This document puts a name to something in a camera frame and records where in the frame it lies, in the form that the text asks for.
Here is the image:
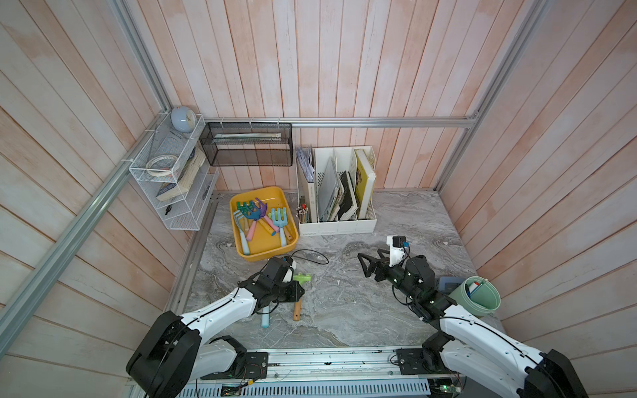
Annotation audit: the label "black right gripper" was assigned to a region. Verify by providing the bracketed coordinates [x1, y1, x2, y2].
[359, 248, 421, 304]

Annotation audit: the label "green rake wooden handle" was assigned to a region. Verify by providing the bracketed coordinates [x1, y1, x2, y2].
[293, 274, 311, 322]

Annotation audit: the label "light blue hand fork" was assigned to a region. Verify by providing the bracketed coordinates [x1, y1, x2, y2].
[261, 307, 270, 328]

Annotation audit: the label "yellow storage tray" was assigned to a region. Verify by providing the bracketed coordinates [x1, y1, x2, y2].
[230, 187, 299, 262]

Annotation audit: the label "blue fork yellow handle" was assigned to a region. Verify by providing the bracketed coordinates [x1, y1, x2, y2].
[270, 207, 288, 247]

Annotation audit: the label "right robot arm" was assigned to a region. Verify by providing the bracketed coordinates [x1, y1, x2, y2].
[358, 250, 587, 397]

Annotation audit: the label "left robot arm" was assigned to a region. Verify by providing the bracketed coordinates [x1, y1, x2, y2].
[126, 256, 305, 397]

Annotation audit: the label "dark green rake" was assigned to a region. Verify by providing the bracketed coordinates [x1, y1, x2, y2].
[237, 201, 260, 221]

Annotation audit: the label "blue grey small device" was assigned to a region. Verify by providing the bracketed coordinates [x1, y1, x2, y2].
[438, 276, 464, 295]

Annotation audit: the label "white file organizer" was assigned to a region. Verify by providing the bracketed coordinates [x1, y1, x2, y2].
[296, 146, 377, 236]

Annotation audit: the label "coloured pencils bundle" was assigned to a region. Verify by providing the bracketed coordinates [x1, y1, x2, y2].
[297, 202, 310, 224]

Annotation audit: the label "yellow book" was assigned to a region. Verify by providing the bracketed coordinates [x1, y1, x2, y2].
[355, 149, 376, 220]

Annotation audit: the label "green bucket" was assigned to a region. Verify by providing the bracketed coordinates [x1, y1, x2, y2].
[450, 276, 501, 318]

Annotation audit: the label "black mesh basket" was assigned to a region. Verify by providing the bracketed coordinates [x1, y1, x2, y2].
[199, 121, 294, 167]

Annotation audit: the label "tape roll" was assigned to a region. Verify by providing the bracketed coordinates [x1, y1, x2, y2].
[144, 154, 178, 177]

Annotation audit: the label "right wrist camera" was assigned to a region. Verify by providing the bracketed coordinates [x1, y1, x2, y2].
[387, 235, 409, 267]

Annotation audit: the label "purple rake pink handle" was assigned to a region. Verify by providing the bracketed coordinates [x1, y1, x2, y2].
[247, 201, 278, 235]

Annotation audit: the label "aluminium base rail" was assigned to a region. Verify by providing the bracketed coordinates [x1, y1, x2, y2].
[126, 342, 538, 386]

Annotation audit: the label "books on wire shelf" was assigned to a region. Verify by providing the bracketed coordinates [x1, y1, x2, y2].
[156, 146, 206, 202]

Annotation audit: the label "white wire shelf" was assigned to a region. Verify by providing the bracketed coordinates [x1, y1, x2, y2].
[129, 112, 219, 231]

